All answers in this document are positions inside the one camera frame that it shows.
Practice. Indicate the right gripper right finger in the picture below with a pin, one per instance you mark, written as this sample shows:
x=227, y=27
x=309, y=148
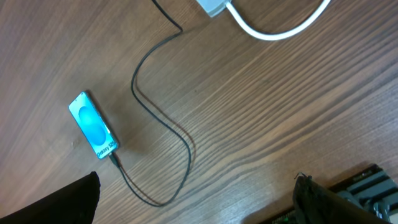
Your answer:
x=326, y=205

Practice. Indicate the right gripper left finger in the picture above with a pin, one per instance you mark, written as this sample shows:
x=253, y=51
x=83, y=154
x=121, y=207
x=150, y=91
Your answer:
x=75, y=203

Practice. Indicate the Galaxy smartphone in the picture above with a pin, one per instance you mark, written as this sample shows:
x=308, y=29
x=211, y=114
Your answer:
x=93, y=125

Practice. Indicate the white power strip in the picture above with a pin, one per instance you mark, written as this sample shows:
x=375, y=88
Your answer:
x=213, y=7

